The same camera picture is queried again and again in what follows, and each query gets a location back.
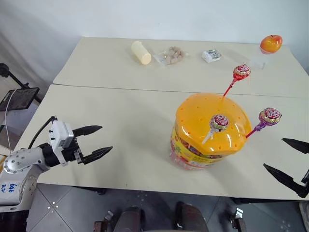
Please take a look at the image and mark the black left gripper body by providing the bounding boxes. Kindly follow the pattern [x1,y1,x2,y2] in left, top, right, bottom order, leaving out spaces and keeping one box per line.
[61,137,85,165]

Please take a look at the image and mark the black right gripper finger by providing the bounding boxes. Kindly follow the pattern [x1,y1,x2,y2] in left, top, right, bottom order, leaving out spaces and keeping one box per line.
[281,138,309,155]
[263,163,309,199]

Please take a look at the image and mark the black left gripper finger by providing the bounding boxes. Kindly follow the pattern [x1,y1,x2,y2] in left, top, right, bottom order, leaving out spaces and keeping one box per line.
[72,125,103,138]
[83,145,113,165]

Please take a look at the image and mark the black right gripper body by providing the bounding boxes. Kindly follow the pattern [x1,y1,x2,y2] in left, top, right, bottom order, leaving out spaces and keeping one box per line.
[301,167,309,187]

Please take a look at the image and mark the purple stick lollipop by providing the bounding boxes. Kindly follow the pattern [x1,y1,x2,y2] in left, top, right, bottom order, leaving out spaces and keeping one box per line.
[245,107,283,139]

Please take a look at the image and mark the white stick lollipop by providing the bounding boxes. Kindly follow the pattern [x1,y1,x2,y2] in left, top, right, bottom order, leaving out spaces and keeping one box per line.
[201,114,229,145]

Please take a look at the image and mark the lollipop jar with orange lid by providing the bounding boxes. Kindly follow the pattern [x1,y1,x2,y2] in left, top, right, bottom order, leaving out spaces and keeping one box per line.
[168,92,253,172]

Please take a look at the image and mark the red stick lollipop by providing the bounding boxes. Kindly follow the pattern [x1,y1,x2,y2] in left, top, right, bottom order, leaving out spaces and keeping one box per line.
[221,64,252,99]

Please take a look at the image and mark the dark rounded shape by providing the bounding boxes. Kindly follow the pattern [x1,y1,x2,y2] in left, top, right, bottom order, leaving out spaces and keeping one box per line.
[113,205,146,232]
[173,201,210,232]

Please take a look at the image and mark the black tablet on stand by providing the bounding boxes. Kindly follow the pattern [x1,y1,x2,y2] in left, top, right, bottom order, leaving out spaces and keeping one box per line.
[0,87,41,112]

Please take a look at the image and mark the cream cylinder block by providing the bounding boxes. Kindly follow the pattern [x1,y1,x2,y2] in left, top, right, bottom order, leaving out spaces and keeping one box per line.
[131,41,152,66]

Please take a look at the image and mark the red yellow apple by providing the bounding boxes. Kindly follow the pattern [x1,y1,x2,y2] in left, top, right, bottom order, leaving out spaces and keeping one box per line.
[259,34,283,55]

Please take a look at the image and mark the clear bag of snacks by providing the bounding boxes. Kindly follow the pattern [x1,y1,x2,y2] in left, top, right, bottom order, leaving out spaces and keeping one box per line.
[153,45,190,67]

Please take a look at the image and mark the small white packet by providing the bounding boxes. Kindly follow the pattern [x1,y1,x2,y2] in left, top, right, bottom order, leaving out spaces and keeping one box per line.
[201,49,222,63]

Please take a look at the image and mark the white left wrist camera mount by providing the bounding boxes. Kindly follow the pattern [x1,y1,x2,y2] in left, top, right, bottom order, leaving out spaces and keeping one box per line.
[47,120,74,167]

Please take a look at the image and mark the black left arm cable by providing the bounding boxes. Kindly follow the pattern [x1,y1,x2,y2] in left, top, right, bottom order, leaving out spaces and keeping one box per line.
[27,116,57,149]

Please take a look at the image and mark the metal bracket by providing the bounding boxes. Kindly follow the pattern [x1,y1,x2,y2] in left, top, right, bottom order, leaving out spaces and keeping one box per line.
[229,207,247,232]
[93,210,114,232]

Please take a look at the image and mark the thin white cable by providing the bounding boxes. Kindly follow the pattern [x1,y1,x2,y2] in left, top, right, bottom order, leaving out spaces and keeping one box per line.
[4,87,18,154]

